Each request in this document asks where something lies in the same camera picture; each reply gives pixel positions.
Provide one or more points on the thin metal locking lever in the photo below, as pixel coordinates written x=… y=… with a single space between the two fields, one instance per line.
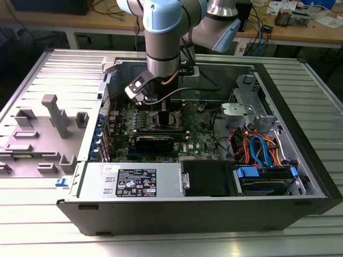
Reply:
x=152 y=113

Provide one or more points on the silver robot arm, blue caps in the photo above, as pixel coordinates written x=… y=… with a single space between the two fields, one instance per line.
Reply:
x=160 y=40

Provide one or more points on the CPU socket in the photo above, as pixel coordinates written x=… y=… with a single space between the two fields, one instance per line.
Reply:
x=155 y=120

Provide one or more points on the blue slot retention clip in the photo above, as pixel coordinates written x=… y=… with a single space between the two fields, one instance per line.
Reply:
x=96 y=144
x=98 y=132
x=93 y=155
x=100 y=119

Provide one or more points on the green RAM stick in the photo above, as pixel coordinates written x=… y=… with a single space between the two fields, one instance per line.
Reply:
x=166 y=131
x=24 y=156

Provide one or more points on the coin cell battery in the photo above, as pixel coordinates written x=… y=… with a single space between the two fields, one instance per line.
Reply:
x=200 y=108

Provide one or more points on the black graphics card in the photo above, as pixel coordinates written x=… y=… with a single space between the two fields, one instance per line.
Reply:
x=152 y=143

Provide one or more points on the grey case release latch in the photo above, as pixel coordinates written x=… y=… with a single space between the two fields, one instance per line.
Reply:
x=108 y=65

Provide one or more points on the green motherboard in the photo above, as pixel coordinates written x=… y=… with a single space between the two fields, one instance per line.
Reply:
x=198 y=139

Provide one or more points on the silver drive cage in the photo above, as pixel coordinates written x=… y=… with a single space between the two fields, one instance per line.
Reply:
x=246 y=91

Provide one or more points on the silver power supply unit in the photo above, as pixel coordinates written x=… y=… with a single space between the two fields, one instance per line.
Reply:
x=93 y=182

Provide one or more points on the black desktop box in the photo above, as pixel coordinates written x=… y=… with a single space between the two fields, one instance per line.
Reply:
x=246 y=16

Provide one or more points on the hard disk in blue carrier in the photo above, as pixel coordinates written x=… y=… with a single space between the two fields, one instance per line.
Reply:
x=247 y=172

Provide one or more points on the small black box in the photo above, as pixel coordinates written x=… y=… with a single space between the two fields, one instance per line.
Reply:
x=267 y=29

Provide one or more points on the black open PC case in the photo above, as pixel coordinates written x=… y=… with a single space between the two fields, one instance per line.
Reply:
x=187 y=217

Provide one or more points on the grey parts rack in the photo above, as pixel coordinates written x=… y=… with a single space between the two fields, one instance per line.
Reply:
x=40 y=150

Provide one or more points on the small blue plastic clip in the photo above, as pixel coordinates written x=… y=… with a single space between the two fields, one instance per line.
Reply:
x=61 y=182

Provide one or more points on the black monitor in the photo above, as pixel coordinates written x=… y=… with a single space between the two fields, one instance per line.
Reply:
x=53 y=6

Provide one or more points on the copper heatsink cooler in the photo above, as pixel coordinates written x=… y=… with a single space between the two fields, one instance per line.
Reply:
x=284 y=17

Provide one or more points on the white printed cards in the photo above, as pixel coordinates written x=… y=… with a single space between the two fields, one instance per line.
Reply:
x=278 y=6

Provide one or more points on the wooden workbench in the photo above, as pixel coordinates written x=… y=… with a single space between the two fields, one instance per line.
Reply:
x=294 y=34

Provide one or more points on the silver electronic device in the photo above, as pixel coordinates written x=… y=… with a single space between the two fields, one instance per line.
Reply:
x=300 y=19

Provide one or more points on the white paper sheets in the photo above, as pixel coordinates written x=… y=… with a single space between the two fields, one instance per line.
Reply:
x=328 y=22

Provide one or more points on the bracket-mounted white wrist camera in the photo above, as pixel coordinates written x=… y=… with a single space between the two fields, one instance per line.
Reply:
x=137 y=83

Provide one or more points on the small white wrist camera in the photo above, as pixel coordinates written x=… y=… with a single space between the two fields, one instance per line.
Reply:
x=192 y=77

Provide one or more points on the silver metal bracket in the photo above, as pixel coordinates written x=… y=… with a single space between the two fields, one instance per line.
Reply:
x=235 y=112

